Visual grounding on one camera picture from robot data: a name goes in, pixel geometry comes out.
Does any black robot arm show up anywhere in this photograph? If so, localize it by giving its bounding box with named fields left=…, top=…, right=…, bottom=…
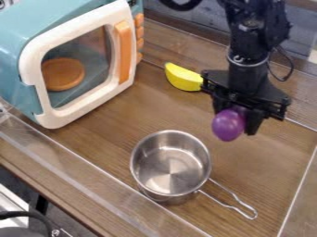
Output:
left=201, top=0, right=292, bottom=135

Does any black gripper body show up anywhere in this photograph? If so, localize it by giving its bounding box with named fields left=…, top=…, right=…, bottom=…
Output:
left=201, top=54, right=292, bottom=120

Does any teal toy microwave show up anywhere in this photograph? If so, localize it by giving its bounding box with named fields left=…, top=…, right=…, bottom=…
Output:
left=0, top=0, right=143, bottom=129

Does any purple toy eggplant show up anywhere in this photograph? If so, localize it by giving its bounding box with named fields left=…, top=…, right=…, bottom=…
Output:
left=211, top=107, right=246, bottom=142

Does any yellow toy banana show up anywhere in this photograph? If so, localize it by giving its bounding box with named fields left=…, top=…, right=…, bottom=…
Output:
left=165, top=62, right=203, bottom=92

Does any orange microwave turntable plate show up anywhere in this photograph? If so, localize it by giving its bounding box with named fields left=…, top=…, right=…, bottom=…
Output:
left=41, top=57, right=86, bottom=92

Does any silver pot with wire handle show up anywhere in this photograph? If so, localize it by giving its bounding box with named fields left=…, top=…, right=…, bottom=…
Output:
left=130, top=130, right=258, bottom=219

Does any clear acrylic table barrier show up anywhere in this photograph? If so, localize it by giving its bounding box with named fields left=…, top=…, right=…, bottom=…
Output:
left=0, top=106, right=209, bottom=237

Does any black cable bottom left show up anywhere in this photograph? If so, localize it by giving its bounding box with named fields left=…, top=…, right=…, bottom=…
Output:
left=0, top=210, right=55, bottom=237

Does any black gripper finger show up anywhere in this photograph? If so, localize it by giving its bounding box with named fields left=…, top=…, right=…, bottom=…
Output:
left=213, top=94, right=235, bottom=113
left=245, top=109, right=265, bottom=135

